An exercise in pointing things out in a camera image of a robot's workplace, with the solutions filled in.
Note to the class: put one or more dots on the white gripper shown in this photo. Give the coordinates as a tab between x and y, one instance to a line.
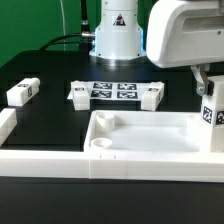
187	32

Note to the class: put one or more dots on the white desk top tray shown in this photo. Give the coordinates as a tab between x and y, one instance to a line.
143	131

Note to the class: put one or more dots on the white front fence bar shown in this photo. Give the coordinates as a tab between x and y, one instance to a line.
197	167

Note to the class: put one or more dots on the fiducial marker sheet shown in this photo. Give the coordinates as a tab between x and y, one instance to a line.
118	90

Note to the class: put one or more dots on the white left fence block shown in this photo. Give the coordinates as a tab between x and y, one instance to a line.
8	121

